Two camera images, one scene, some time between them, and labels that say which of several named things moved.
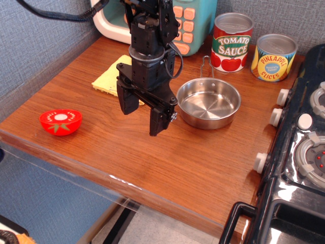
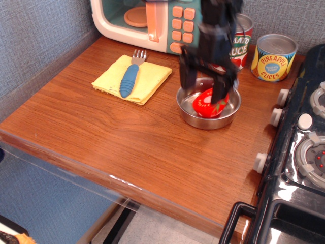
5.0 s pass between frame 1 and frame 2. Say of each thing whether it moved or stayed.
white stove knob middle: stayed
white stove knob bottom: stayed
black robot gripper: moved
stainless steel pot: stayed
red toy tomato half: moved
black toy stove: stayed
